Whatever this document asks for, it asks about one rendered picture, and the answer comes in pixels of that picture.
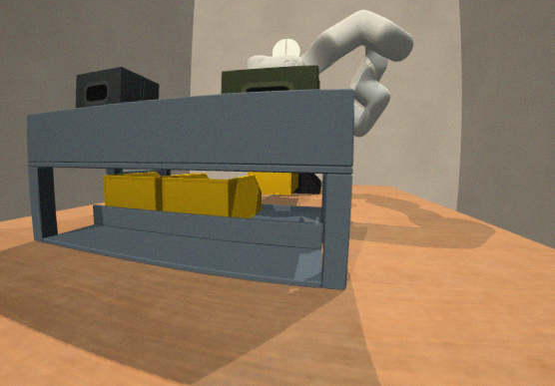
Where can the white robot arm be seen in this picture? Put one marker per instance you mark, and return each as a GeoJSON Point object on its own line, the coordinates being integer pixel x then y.
{"type": "Point", "coordinates": [382, 40]}

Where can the dark grey case with orange latches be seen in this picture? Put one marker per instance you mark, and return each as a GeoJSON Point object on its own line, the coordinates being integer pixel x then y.
{"type": "Point", "coordinates": [113, 86]}

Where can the grey shelf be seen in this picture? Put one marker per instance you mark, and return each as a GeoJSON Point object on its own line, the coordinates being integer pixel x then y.
{"type": "Point", "coordinates": [296, 131]}

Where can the dark green case with orange latches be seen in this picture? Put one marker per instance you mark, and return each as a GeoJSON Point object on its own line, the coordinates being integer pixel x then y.
{"type": "Point", "coordinates": [270, 79]}

